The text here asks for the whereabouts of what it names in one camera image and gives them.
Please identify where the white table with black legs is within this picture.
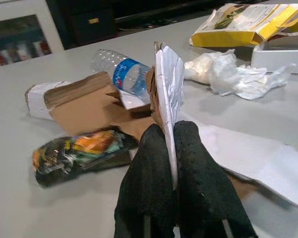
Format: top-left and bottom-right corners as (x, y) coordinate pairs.
(0, 0), (298, 238)

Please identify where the white cabinet with glass door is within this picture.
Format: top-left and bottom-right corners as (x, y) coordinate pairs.
(0, 0), (65, 67)

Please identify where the torn white brown cardboard piece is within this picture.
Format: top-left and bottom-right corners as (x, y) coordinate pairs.
(145, 41), (186, 191)

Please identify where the black cabinet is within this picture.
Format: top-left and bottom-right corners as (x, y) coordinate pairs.
(45, 0), (229, 50)

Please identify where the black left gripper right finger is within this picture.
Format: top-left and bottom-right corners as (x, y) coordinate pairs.
(173, 120), (259, 238)

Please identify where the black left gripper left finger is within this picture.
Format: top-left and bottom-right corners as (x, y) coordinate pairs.
(113, 123), (179, 238)

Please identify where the colourful dark snack wrapper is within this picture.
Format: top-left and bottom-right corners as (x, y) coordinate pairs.
(31, 128), (141, 189)

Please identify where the clear plastic bottle blue label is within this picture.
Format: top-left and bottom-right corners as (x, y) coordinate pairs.
(90, 48), (153, 110)

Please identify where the torn open white cardboard box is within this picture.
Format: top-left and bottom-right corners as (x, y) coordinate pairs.
(24, 71), (154, 136)

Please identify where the crumpled clear plastic bag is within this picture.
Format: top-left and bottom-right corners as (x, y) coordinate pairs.
(210, 49), (297, 100)

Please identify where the yellow cardboard box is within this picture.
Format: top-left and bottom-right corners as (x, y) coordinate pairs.
(190, 2), (298, 48)

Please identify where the crumpled cream plastic bag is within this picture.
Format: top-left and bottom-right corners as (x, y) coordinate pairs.
(183, 52), (236, 84)

